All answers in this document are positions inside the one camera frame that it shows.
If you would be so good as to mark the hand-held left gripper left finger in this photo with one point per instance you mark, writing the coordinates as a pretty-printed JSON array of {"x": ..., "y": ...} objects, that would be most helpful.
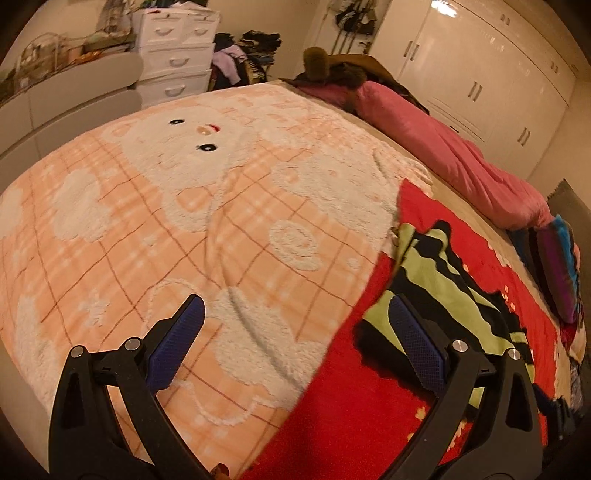
[{"x": 178, "y": 344}]

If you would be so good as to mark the pink quilt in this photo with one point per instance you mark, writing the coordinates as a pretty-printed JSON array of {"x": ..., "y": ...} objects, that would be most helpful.
[{"x": 438, "y": 152}]

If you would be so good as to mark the green black striped frog sweater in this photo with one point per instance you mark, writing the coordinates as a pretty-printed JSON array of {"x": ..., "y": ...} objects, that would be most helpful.
[{"x": 443, "y": 286}]

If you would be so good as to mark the white wardrobe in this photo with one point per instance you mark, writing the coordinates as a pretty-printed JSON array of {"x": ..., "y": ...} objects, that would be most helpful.
[{"x": 485, "y": 69}]

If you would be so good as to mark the hanging bags on door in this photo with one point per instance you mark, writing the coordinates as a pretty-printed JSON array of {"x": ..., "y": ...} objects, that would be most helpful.
[{"x": 353, "y": 16}]

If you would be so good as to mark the peach bear pattern blanket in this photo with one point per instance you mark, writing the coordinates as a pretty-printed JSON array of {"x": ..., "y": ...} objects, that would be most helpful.
[{"x": 161, "y": 230}]

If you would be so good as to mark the dark patterned clothes heap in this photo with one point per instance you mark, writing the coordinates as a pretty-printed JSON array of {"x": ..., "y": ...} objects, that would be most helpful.
[{"x": 563, "y": 415}]

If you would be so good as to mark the pile of mixed clothes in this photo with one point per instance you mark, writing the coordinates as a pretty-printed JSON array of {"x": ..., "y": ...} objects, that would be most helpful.
[{"x": 244, "y": 55}]

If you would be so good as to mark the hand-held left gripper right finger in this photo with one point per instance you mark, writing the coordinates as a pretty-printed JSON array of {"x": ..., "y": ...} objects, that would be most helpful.
[{"x": 418, "y": 344}]

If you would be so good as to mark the colourful striped pillow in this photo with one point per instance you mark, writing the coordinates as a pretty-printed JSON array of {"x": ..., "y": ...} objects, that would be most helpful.
[{"x": 556, "y": 263}]

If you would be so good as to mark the shelf clutter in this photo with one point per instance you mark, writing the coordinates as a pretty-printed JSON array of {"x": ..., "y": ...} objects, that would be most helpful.
[{"x": 55, "y": 50}]

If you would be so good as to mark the white plastic drawer unit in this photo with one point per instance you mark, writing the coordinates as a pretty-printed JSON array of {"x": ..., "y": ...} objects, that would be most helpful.
[{"x": 175, "y": 50}]

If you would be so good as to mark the red floral blanket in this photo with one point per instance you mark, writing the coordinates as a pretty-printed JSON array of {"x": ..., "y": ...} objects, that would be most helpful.
[{"x": 341, "y": 406}]

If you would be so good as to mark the grey quilted headboard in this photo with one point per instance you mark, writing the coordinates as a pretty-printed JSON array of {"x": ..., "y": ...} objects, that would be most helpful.
[{"x": 565, "y": 203}]

